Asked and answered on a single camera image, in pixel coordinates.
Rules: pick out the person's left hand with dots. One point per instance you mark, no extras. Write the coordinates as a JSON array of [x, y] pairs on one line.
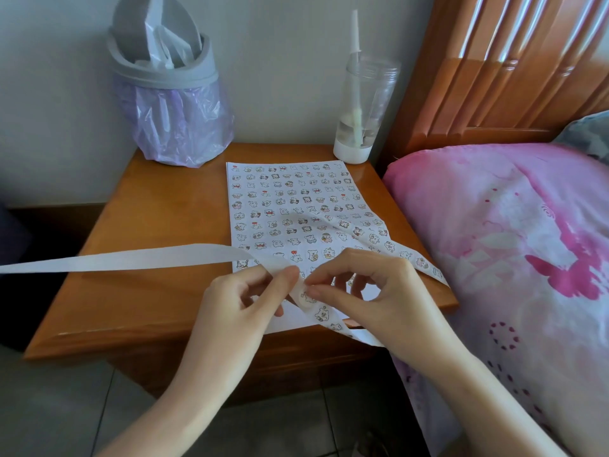
[[233, 328]]

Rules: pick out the white straw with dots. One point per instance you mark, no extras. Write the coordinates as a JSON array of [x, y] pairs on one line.
[[355, 30]]

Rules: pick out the white paper sheet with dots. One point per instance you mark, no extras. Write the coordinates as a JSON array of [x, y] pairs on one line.
[[238, 176]]

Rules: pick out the clear cup with white base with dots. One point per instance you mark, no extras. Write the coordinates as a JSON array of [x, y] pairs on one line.
[[351, 154]]

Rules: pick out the long white sticker strip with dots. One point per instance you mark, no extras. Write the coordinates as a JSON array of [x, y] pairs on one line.
[[142, 257]]

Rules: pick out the purple rolled mat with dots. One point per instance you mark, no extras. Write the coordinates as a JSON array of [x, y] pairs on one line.
[[12, 237]]

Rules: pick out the wooden nightstand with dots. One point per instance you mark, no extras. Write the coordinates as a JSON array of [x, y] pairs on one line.
[[142, 209]]

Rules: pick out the pink slipper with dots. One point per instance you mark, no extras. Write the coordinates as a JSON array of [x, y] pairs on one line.
[[368, 445]]

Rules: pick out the person's right hand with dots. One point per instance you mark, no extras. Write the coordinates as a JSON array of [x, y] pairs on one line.
[[404, 318]]

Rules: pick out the person's left forearm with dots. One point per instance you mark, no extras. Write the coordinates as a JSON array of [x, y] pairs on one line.
[[162, 423]]

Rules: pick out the grey trash bin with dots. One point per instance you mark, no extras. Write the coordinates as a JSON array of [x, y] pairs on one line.
[[162, 76]]

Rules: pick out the white backing scraps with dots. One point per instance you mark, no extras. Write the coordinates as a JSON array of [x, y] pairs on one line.
[[159, 42]]

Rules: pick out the pink floral bedding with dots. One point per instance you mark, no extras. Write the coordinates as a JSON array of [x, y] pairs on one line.
[[499, 218]]

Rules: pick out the purple plastic bin bag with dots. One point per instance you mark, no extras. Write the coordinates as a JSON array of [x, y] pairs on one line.
[[181, 128]]

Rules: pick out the wooden bed headboard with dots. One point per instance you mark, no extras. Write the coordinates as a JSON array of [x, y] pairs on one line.
[[490, 90]]

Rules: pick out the rows of stuck cartoon stickers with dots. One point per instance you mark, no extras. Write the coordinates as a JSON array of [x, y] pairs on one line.
[[295, 185]]

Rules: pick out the grey pillow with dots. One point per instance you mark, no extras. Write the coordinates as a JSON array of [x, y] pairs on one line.
[[587, 135]]

